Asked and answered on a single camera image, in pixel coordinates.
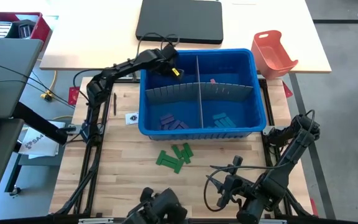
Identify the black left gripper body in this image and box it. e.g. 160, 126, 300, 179
152, 45, 180, 75

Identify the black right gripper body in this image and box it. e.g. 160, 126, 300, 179
221, 174, 254, 205

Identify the long grey slotted divider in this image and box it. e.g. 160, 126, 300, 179
144, 82, 254, 105

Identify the short grey slotted divider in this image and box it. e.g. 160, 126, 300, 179
196, 55, 204, 129

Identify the large blue plastic bin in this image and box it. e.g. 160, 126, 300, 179
137, 48, 267, 141

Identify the green wooden block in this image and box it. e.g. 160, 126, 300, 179
171, 144, 183, 159
173, 160, 185, 174
155, 150, 168, 166
163, 154, 180, 166
182, 142, 195, 158
180, 149, 191, 165

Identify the orange plastic basket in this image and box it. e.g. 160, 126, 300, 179
250, 29, 300, 80

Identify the black rectangular pad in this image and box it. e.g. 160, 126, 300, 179
135, 0, 224, 45

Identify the white card with black logo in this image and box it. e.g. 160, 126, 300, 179
125, 112, 139, 126

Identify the light wooden table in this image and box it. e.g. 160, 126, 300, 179
39, 0, 333, 75

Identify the red plastic crate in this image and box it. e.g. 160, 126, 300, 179
0, 11, 52, 43

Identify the black support beam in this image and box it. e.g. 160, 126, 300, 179
11, 101, 77, 146

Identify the black toaster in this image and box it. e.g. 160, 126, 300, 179
11, 19, 37, 40

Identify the white printed paper sheet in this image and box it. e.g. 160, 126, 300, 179
17, 119, 67, 160

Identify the silver ribbed metal appliance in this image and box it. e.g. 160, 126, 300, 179
0, 21, 14, 39

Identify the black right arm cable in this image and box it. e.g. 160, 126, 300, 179
203, 164, 291, 213

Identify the silver aluminium bracket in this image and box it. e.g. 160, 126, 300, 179
252, 219, 287, 224
78, 217, 114, 224

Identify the yellow cable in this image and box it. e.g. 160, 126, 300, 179
40, 69, 74, 121

